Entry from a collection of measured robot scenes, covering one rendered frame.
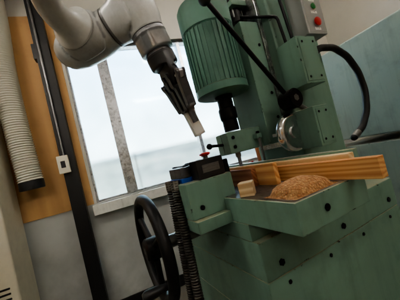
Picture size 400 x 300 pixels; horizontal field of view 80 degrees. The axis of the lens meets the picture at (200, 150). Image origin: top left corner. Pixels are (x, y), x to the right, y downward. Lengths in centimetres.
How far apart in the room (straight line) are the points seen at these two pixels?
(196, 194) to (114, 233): 158
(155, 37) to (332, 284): 75
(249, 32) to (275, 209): 62
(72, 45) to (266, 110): 58
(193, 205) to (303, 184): 25
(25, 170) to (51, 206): 34
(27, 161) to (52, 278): 87
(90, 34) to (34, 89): 161
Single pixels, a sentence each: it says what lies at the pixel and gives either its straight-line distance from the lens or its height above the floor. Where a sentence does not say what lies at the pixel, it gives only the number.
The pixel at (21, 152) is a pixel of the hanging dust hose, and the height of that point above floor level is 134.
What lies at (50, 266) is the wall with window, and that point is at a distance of 221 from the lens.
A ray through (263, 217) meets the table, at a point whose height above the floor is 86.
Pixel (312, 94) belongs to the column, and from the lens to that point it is 94.
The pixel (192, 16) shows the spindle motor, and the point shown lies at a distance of 84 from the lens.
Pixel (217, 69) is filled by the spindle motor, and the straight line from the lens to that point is 76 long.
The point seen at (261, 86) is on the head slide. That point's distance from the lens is 84.
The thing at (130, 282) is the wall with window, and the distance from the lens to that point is 223.
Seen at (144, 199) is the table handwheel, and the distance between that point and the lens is 63.
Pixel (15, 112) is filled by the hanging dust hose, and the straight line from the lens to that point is 206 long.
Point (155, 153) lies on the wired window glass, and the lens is 218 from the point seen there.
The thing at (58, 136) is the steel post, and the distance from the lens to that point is 204.
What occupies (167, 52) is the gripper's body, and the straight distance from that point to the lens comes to 65.
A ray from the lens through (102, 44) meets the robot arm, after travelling 70.
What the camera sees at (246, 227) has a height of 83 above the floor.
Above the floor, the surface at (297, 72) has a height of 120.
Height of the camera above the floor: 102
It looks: 2 degrees up
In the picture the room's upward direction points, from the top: 14 degrees counter-clockwise
